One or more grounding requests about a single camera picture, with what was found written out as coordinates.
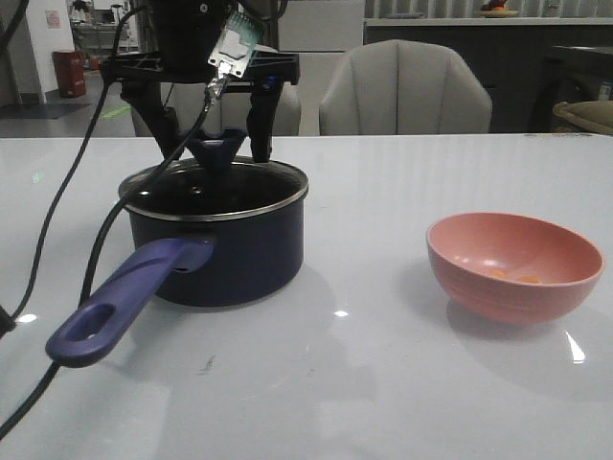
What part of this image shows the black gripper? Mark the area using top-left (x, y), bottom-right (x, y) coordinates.
top-left (100, 1), bottom-right (300, 163)

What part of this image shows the glass lid blue knob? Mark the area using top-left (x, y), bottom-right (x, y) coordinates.
top-left (119, 128), bottom-right (308, 222)

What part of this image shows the pink bowl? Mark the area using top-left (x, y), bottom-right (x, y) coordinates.
top-left (426, 212), bottom-right (604, 325)

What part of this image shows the beige chair left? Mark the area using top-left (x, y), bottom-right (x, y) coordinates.
top-left (161, 82), bottom-right (302, 136)

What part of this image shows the beige chair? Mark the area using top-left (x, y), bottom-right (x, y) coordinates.
top-left (161, 82), bottom-right (302, 136)
top-left (319, 39), bottom-right (492, 136)

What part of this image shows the green circuit board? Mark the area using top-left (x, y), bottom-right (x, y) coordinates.
top-left (208, 11), bottom-right (263, 79)

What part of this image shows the dark blue saucepan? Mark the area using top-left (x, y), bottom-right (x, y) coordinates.
top-left (46, 188), bottom-right (307, 368)

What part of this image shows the red bin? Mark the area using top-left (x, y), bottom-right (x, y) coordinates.
top-left (52, 50), bottom-right (86, 98)

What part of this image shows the white cabinet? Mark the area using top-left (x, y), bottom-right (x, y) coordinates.
top-left (279, 1), bottom-right (365, 136)

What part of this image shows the beige chair right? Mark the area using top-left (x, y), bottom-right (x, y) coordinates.
top-left (319, 39), bottom-right (492, 136)

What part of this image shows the fruit plate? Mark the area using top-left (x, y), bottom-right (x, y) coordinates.
top-left (476, 0), bottom-right (519, 18)

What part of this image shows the dark counter with white top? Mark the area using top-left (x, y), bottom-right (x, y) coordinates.
top-left (364, 17), bottom-right (612, 133)

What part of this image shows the beige cushion seat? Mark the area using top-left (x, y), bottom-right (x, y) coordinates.
top-left (553, 101), bottom-right (613, 135)

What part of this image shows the black cable thick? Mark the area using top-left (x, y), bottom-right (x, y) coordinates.
top-left (0, 79), bottom-right (226, 442)

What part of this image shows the black cable thin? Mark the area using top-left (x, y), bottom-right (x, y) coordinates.
top-left (0, 0), bottom-right (154, 336)

